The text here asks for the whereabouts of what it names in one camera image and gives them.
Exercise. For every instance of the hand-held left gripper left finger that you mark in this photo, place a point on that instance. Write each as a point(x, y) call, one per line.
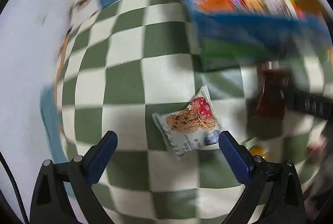
point(100, 159)

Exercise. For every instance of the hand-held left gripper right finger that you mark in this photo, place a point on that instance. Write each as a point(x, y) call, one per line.
point(235, 159)

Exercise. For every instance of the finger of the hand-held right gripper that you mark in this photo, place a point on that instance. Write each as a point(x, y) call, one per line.
point(309, 104)

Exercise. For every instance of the dark red packet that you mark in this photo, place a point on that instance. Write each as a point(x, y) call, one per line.
point(270, 99)

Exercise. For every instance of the white cookie packet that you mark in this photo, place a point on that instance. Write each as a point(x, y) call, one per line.
point(187, 124)

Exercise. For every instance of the printed cardboard box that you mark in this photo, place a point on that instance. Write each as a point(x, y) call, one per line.
point(234, 26)

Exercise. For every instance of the light blue cushion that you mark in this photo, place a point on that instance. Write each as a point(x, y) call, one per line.
point(50, 120)

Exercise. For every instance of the green checkered mat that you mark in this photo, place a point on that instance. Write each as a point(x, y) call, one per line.
point(124, 57)

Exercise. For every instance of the bear print pillow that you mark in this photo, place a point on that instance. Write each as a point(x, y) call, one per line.
point(83, 3)

